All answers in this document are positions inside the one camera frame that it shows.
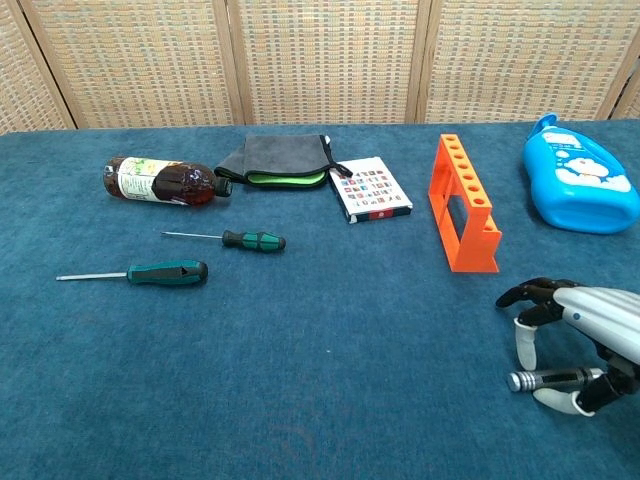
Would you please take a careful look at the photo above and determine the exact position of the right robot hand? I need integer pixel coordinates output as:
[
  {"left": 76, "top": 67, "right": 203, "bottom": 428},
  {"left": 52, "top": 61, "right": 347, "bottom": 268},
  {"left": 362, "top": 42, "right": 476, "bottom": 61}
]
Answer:
[{"left": 494, "top": 277, "right": 640, "bottom": 417}]

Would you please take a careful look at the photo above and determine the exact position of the silver black precision screwdriver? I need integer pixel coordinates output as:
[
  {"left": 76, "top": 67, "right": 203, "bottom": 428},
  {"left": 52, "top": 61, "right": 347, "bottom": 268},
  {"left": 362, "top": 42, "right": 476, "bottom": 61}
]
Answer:
[{"left": 506, "top": 366, "right": 606, "bottom": 394}]

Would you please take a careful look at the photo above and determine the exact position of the orange tool rack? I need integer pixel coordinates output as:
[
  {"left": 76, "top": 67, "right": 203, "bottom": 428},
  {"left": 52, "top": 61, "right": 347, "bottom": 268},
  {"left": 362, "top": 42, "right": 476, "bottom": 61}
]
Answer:
[{"left": 427, "top": 133, "right": 502, "bottom": 275}]

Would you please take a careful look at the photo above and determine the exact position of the green black striped screwdriver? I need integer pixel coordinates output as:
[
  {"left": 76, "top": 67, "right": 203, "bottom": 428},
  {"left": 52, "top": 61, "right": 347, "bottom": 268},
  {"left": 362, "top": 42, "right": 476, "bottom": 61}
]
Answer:
[{"left": 160, "top": 229, "right": 287, "bottom": 254}]

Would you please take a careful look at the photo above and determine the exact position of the green black thick-shaft screwdriver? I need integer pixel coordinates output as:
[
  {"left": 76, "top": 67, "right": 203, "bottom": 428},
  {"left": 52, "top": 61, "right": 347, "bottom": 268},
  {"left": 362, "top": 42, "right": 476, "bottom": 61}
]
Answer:
[{"left": 55, "top": 259, "right": 209, "bottom": 288}]

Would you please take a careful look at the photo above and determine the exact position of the blue pump detergent bottle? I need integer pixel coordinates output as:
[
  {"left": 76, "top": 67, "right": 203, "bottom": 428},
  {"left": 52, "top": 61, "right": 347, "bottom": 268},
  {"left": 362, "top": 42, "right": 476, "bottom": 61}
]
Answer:
[{"left": 522, "top": 113, "right": 640, "bottom": 235}]

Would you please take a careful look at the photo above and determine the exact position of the white patterned card box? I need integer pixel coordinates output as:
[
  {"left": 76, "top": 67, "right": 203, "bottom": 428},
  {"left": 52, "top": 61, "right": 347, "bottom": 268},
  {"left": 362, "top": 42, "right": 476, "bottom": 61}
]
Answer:
[{"left": 328, "top": 156, "right": 414, "bottom": 225}]

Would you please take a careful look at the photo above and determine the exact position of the blue carpet table mat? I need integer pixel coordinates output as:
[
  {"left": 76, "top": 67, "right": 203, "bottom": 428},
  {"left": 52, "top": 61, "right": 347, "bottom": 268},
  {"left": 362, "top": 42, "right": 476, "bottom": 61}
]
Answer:
[{"left": 0, "top": 118, "right": 640, "bottom": 480}]

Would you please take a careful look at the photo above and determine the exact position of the grey green microfibre cloth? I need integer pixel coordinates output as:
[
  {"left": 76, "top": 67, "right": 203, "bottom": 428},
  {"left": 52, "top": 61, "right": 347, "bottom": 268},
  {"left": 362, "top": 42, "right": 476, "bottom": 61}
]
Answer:
[{"left": 213, "top": 133, "right": 354, "bottom": 190}]

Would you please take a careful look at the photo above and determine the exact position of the woven bamboo folding screen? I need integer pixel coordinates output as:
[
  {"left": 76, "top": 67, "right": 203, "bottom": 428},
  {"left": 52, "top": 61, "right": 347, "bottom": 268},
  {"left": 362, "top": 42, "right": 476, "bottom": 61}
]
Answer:
[{"left": 0, "top": 0, "right": 640, "bottom": 135}]

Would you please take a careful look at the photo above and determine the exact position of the brown drink bottle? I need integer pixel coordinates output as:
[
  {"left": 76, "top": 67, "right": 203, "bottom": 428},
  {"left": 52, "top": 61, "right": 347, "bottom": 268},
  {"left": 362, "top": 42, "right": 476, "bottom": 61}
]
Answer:
[{"left": 102, "top": 156, "right": 234, "bottom": 207}]

